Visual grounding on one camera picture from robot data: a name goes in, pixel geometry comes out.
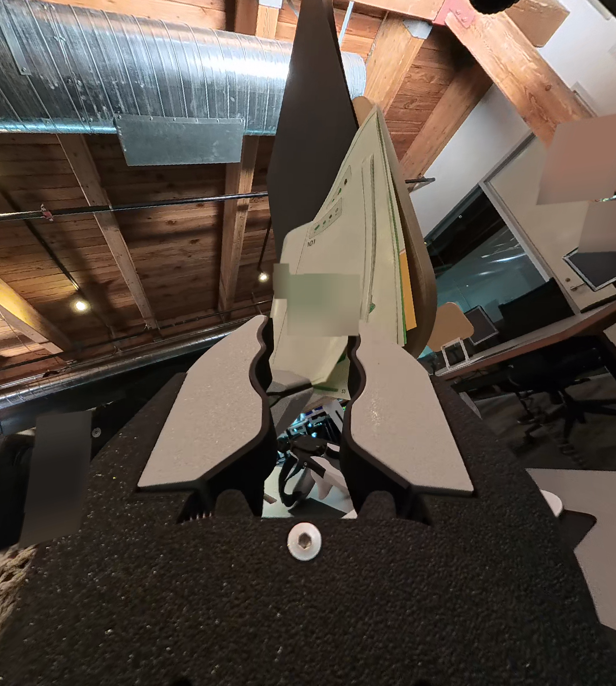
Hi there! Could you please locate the black office chair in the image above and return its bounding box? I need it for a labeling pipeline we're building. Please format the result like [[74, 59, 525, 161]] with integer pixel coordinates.
[[503, 340, 611, 453]]

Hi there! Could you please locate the brown office table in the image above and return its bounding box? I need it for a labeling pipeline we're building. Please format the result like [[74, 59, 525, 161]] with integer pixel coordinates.
[[436, 292, 616, 429]]

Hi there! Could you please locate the dark brown book stand board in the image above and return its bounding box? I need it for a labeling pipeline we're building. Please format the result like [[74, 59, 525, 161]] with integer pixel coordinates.
[[266, 0, 438, 359]]

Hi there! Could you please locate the large spiral metal air duct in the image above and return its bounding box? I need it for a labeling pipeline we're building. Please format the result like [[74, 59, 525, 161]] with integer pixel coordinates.
[[0, 0, 367, 168]]

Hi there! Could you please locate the tan rounded board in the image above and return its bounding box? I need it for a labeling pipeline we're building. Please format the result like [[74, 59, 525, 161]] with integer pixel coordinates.
[[427, 301, 475, 353]]

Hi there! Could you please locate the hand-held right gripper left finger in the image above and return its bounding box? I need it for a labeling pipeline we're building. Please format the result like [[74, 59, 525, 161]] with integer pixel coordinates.
[[136, 314, 279, 493]]

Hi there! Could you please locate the small white picture frame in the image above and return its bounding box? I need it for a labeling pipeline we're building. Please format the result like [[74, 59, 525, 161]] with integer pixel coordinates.
[[440, 338, 471, 371]]

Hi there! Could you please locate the grey computer monitor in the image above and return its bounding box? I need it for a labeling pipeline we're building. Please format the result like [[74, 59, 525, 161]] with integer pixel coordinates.
[[563, 247, 616, 292]]

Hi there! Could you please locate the glass partition window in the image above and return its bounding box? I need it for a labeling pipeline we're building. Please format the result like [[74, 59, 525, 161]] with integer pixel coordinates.
[[423, 182, 551, 323]]

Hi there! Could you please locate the black ceiling pipe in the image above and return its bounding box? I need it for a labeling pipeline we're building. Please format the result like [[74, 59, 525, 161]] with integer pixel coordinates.
[[0, 191, 272, 225]]

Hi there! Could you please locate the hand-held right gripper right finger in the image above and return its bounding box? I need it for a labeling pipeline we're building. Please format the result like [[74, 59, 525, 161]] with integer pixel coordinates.
[[339, 320, 476, 495]]

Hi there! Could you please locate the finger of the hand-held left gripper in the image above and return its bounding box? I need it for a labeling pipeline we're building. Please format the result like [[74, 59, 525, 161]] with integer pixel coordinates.
[[268, 371, 315, 425]]

